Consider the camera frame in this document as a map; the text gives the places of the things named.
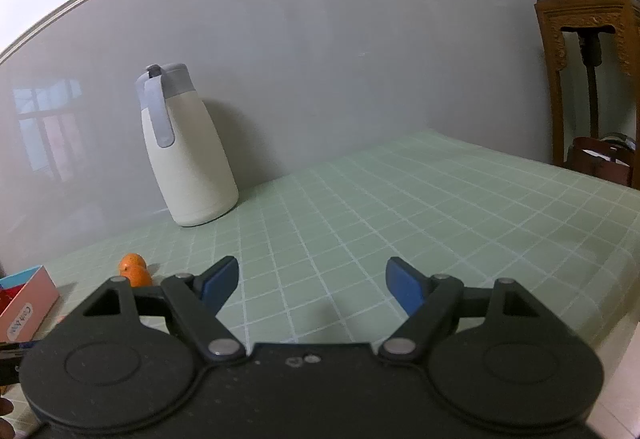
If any white thermos jug grey lid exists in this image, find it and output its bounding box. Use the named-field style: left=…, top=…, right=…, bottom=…
left=135, top=63, right=239, bottom=228

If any carved wooden stand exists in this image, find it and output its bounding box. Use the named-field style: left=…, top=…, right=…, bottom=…
left=528, top=0, right=640, bottom=170

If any black pole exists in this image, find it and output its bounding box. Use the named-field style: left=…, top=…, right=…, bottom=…
left=576, top=30, right=603, bottom=140

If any red-brown wooden chair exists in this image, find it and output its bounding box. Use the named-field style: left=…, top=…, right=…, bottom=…
left=564, top=136, right=640, bottom=190

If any colourful cardboard box red inside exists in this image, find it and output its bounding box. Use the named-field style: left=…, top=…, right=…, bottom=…
left=0, top=265, right=61, bottom=345

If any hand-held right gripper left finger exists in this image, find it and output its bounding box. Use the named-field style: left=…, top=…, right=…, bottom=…
left=60, top=255, right=246, bottom=362

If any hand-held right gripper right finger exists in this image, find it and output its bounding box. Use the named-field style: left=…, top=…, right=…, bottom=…
left=378, top=256, right=566, bottom=362

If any person's left hand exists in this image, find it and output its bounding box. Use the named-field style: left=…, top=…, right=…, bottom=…
left=0, top=398, right=16, bottom=439

